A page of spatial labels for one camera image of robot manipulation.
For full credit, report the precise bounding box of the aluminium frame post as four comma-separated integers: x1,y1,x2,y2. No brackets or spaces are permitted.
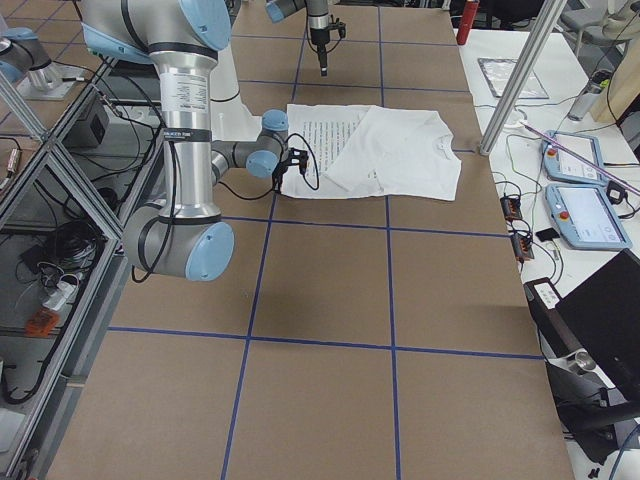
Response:
478,0,567,156

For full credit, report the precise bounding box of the lower teach pendant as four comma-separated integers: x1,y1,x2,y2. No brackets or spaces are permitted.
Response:
544,183,633,251

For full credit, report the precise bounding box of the black box under table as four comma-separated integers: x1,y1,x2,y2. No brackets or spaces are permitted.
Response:
63,99,109,148

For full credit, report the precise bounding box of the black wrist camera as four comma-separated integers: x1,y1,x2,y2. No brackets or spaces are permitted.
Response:
286,148,309,176
327,16,347,39

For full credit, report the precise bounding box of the white labelled black box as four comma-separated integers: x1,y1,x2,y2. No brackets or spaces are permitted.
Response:
523,277,562,320

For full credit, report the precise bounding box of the white long-sleeve printed shirt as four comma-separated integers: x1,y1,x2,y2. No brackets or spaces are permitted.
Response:
281,104,461,201

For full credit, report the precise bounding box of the small black electronics board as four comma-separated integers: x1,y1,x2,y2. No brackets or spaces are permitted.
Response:
500,196,523,221

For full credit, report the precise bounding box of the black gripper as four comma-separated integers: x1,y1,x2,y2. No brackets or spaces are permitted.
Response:
272,160,289,195
309,28,330,77

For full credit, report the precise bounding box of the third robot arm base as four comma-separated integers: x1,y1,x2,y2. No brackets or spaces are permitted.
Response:
1,27,84,100

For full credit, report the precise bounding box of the upper teach pendant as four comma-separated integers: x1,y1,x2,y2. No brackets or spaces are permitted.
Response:
542,130,606,186

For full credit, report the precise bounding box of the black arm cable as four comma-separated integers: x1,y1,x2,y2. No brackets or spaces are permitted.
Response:
130,131,322,284

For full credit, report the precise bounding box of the grey water bottle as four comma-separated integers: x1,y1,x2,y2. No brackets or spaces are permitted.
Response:
567,69,613,121

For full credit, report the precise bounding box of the orange device on floor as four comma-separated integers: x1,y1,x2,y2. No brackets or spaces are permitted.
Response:
25,308,59,338

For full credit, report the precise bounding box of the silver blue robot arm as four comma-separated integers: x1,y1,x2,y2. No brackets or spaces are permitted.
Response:
265,0,330,77
80,1,288,281

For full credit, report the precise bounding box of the black laptop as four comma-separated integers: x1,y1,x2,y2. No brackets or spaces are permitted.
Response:
533,249,639,400

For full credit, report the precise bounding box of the red bottle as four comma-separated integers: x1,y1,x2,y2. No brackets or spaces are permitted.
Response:
456,0,480,46

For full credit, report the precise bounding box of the teach pendant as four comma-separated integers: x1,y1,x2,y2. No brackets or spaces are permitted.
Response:
544,183,633,251
542,130,606,186

